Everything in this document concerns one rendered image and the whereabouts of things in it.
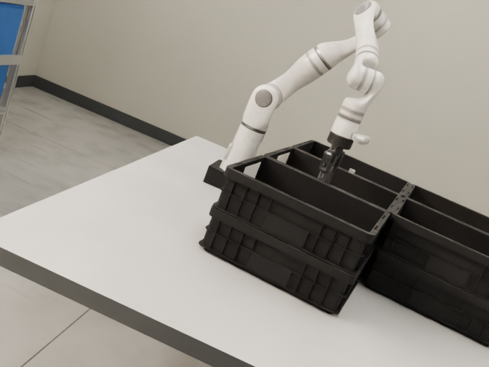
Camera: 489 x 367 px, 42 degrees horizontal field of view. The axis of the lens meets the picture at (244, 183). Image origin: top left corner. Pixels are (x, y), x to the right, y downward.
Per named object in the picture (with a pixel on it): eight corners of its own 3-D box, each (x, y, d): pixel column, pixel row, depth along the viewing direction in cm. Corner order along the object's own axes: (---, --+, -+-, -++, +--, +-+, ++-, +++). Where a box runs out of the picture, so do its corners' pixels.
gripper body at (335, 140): (336, 127, 192) (324, 156, 195) (327, 127, 185) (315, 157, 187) (358, 137, 190) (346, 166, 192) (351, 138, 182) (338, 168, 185)
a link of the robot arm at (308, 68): (331, 70, 215) (327, 70, 206) (267, 115, 224) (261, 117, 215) (316, 47, 215) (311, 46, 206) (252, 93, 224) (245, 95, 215)
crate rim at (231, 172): (221, 175, 158) (224, 165, 158) (259, 162, 186) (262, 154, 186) (370, 245, 148) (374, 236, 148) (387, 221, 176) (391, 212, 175)
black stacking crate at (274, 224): (209, 209, 161) (224, 168, 158) (248, 191, 189) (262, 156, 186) (353, 280, 151) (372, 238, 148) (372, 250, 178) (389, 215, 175)
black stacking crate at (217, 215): (193, 247, 164) (209, 205, 161) (235, 224, 192) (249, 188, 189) (335, 320, 153) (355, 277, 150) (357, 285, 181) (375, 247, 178)
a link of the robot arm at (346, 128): (361, 145, 181) (370, 125, 179) (326, 130, 185) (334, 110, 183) (369, 144, 189) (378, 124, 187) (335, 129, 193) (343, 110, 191)
